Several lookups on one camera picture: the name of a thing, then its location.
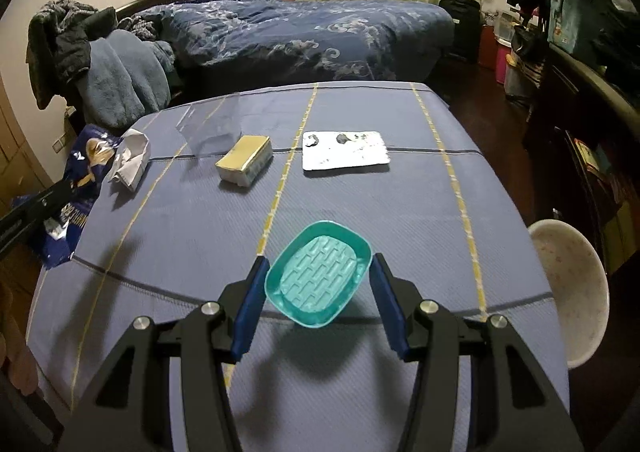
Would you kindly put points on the wooden wardrobe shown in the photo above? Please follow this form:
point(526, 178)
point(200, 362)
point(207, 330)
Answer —
point(15, 142)

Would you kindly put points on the wall socket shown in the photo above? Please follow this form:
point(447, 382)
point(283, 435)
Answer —
point(60, 145)

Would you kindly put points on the black suitcase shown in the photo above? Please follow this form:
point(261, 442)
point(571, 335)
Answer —
point(460, 27)

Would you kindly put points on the pale tissue packet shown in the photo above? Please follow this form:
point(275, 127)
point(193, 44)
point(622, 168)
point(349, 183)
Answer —
point(245, 152)

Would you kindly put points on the crumpled white paper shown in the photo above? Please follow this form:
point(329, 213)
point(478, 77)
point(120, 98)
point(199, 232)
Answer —
point(130, 157)

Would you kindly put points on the red box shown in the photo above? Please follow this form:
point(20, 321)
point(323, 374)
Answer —
point(487, 47)

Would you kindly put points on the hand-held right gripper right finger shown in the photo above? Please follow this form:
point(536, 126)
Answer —
point(390, 307)

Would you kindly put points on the blue patterned duvet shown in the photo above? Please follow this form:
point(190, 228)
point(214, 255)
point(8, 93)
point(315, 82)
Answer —
point(300, 32)

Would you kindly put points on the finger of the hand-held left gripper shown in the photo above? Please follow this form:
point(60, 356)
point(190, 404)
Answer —
point(35, 214)

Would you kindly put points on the pink bin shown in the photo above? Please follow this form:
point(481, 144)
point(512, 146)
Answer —
point(504, 65)

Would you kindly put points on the blue printed bag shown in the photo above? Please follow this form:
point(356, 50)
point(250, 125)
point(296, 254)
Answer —
point(572, 20)

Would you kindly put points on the blue fleece blanket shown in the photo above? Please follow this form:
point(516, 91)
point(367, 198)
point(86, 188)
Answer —
point(125, 77)

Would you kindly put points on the grey patterned garment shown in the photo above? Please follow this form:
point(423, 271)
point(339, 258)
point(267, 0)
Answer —
point(42, 32)

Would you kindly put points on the white flat tray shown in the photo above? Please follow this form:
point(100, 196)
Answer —
point(350, 155)

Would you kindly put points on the dark wooden cabinet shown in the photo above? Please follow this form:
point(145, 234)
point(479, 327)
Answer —
point(575, 132)

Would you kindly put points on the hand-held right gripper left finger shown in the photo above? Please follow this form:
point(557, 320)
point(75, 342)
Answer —
point(250, 307)

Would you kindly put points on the clear plastic cup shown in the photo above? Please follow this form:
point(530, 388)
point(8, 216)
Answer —
point(210, 127)

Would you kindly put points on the white round stool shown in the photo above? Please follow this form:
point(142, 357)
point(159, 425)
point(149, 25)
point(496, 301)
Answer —
point(570, 282)

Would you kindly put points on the black puffer jacket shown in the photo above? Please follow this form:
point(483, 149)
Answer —
point(75, 42)

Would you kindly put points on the blue snack bag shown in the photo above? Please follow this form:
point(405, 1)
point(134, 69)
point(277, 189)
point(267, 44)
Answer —
point(75, 227)

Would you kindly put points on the teal soap dish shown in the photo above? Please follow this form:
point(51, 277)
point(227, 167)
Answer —
point(320, 272)

